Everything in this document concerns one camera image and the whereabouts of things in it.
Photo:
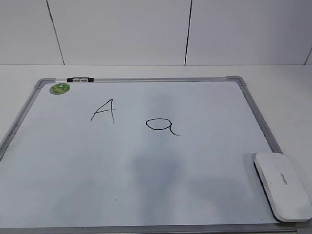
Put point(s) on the white board eraser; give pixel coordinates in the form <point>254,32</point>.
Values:
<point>286,194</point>

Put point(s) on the white board with grey frame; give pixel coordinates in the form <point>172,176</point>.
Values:
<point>138,156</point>

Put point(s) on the round green magnet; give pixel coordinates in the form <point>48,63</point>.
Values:
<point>59,88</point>

